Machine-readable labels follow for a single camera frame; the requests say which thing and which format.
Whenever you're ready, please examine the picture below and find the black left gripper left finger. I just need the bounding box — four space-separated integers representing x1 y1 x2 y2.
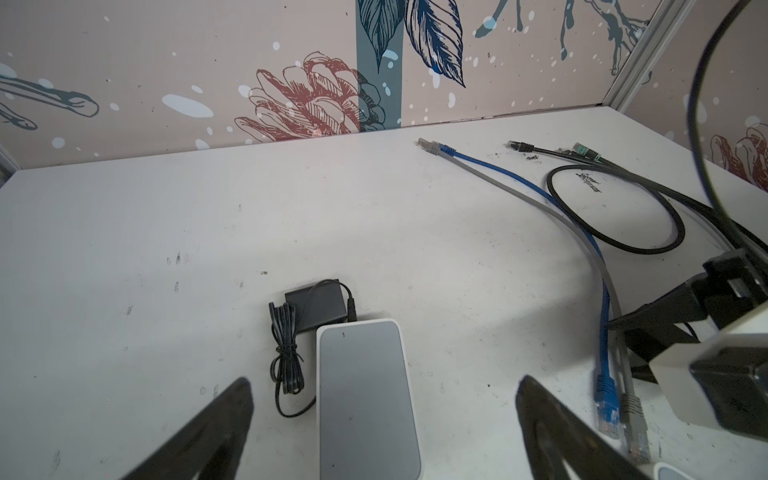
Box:
126 377 254 479

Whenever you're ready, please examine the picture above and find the black cable gold green plug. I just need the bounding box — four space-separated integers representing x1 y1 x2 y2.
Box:
546 144 767 255

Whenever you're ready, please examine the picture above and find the black adapter with cord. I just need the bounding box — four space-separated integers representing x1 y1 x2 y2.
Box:
268 279 358 419

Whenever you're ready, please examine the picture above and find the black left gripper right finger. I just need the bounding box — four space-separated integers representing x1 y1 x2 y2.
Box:
515 375 646 479

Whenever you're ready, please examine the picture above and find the blue ethernet cable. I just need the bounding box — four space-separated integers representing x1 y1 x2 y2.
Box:
439 143 622 439

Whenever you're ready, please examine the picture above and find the grey ethernet cable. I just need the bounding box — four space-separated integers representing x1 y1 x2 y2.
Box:
416 137 652 464

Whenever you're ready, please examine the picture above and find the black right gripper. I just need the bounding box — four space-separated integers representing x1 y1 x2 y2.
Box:
608 249 767 381

